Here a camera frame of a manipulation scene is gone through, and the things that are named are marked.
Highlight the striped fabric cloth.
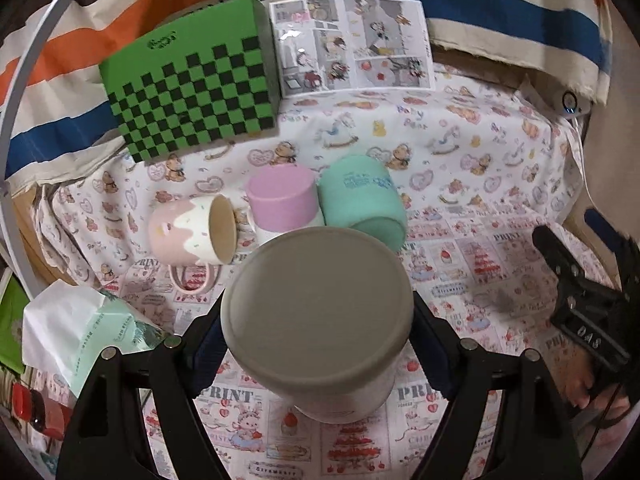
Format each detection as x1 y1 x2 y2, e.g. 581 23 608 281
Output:
1 0 613 193

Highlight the person's right hand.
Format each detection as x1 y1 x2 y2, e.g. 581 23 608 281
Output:
561 346 634 420

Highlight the small white speaker device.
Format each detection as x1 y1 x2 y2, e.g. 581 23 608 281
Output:
553 89 592 118

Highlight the green storage box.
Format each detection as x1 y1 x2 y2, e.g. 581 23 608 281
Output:
0 276 29 374

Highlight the purple and white mug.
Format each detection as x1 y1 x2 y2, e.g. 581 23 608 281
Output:
245 164 324 245

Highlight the printed table cloth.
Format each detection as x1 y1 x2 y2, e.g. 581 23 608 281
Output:
34 67 612 479

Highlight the green checkered box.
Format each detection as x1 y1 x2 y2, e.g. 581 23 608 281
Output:
99 0 281 162

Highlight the pink and cream mug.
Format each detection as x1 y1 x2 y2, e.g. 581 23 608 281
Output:
148 194 238 295

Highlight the comic picture card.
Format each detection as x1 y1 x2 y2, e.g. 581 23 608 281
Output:
269 0 435 99

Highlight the red capped sauce bottle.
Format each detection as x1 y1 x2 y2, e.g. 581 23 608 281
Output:
12 384 66 440

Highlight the mint tissue pack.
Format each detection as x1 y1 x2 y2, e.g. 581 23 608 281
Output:
22 281 165 396

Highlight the white ceramic mug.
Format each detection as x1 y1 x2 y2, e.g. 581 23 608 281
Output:
220 226 413 424

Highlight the mint green mug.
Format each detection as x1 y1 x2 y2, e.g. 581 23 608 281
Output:
318 155 408 252

